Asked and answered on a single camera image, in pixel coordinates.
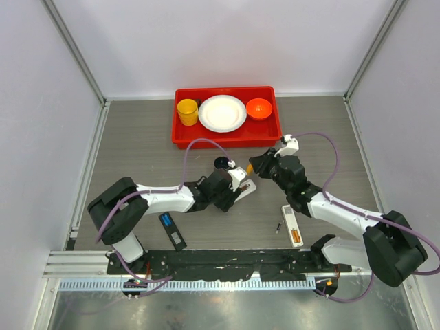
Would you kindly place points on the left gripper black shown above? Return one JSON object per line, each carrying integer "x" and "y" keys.
{"x": 225, "y": 205}

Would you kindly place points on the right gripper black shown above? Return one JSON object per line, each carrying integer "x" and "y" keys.
{"x": 261, "y": 163}

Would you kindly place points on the white remote control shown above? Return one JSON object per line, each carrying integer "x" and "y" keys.
{"x": 246, "y": 188}

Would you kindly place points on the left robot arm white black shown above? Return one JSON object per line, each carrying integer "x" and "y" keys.
{"x": 117, "y": 211}

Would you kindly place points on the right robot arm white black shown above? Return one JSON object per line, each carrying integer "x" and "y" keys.
{"x": 383, "y": 243}

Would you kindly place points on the black remote blue batteries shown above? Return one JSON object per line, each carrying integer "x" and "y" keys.
{"x": 174, "y": 234}

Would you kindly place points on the white remote orange batteries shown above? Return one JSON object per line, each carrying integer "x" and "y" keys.
{"x": 291, "y": 224}

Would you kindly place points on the dark blue ceramic mug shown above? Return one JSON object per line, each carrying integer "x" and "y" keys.
{"x": 222, "y": 163}

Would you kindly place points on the orange plastic bowl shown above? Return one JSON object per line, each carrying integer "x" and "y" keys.
{"x": 259, "y": 109}

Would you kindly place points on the red plastic tray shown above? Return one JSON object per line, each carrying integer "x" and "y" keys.
{"x": 253, "y": 133}

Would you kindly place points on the blue AAA battery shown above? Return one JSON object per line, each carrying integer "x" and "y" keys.
{"x": 166, "y": 220}

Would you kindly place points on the white paper plate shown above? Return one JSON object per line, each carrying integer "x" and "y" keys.
{"x": 222, "y": 114}

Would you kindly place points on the orange AAA battery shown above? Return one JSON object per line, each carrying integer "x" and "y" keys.
{"x": 296, "y": 236}

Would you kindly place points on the yellow plastic cup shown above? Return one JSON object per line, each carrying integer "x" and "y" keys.
{"x": 187, "y": 110}

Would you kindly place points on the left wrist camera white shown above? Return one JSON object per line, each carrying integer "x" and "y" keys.
{"x": 236, "y": 173}

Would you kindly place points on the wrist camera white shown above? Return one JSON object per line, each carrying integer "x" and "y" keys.
{"x": 289, "y": 146}
{"x": 236, "y": 173}

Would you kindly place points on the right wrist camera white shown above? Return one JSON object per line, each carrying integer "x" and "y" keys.
{"x": 289, "y": 146}

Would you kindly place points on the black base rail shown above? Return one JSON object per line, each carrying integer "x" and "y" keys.
{"x": 232, "y": 265}

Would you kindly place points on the white slotted cable duct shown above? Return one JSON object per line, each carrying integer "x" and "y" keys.
{"x": 128, "y": 285}

